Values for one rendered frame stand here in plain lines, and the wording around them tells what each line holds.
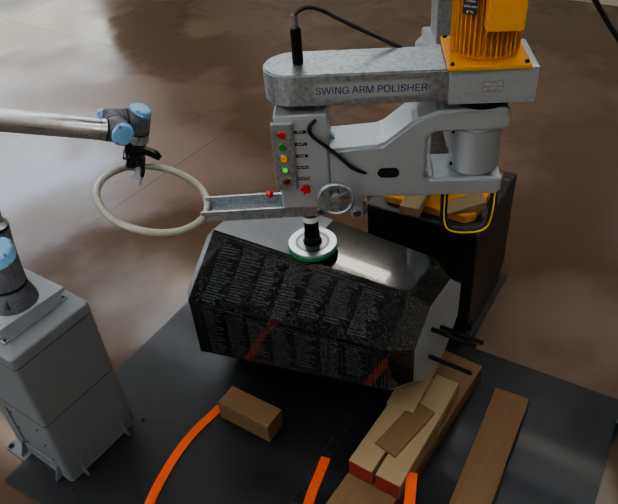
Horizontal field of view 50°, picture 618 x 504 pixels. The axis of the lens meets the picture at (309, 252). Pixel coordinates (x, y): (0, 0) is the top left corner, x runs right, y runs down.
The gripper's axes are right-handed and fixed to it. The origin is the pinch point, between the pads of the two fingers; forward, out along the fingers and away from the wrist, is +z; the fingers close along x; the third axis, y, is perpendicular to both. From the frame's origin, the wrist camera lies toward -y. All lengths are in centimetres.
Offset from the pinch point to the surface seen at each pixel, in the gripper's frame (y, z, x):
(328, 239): -67, -5, 61
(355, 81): -52, -85, 65
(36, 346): 54, 38, 55
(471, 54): -84, -103, 81
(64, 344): 42, 45, 51
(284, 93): -32, -73, 54
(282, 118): -33, -64, 55
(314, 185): -49, -39, 64
